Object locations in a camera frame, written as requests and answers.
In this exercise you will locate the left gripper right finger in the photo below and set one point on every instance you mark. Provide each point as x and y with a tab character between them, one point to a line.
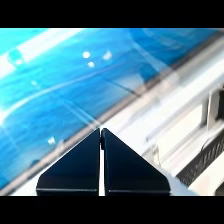
130	170

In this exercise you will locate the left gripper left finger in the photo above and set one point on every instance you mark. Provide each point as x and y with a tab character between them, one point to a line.
76	170

